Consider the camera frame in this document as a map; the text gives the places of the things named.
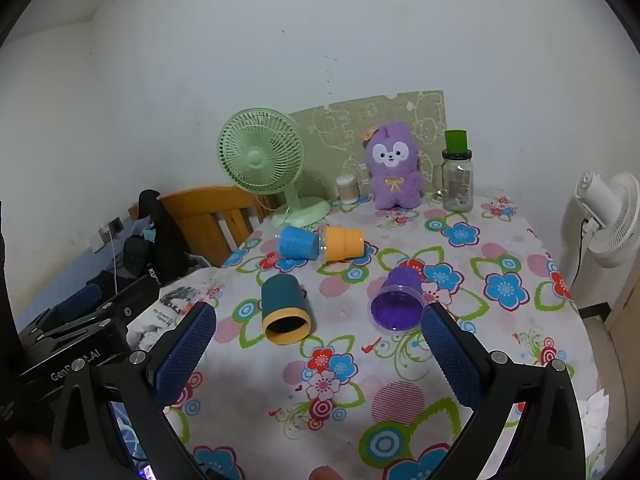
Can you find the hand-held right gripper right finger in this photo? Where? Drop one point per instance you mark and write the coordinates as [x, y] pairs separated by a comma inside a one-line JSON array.
[[450, 360]]

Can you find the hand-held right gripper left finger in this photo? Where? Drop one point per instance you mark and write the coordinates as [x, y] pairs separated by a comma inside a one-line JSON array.
[[182, 352]]

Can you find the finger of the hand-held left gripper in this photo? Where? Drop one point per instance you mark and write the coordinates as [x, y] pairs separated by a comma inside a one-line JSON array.
[[125, 300]]

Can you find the purple plastic cup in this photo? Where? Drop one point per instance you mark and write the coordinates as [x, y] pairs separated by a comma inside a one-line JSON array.
[[397, 300]]

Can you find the dark teal cup yellow rim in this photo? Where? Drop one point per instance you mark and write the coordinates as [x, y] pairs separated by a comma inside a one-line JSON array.
[[282, 305]]

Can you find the blue plastic cup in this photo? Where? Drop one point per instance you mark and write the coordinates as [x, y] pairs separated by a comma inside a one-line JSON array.
[[297, 243]]

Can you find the orange plastic cup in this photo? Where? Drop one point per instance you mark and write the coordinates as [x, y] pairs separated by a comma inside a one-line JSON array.
[[342, 243]]

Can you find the white printed cloth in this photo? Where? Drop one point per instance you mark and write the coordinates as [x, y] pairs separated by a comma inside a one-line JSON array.
[[165, 310]]

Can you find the black bag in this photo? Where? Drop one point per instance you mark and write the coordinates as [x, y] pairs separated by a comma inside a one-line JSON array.
[[160, 240]]

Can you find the floral tablecloth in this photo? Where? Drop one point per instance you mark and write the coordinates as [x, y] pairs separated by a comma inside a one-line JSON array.
[[400, 410]]

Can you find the wooden chair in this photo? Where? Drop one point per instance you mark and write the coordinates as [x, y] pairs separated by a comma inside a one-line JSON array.
[[200, 210]]

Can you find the glass bottle green cap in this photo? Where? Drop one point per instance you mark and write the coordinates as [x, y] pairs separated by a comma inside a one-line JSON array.
[[457, 185]]

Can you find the purple plush toy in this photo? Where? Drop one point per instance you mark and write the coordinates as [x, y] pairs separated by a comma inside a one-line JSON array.
[[392, 182]]

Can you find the green desk fan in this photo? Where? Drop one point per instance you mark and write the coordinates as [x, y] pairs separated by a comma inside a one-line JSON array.
[[260, 157]]

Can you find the cotton swab jar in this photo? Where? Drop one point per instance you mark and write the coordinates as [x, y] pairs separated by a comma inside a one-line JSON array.
[[347, 190]]

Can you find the white standing fan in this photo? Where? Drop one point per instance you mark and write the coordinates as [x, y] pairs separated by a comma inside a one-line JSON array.
[[612, 230]]

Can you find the green patterned board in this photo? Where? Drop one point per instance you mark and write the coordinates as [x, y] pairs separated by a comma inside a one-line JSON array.
[[345, 120]]

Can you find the wall outlet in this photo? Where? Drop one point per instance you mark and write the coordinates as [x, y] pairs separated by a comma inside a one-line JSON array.
[[115, 225]]

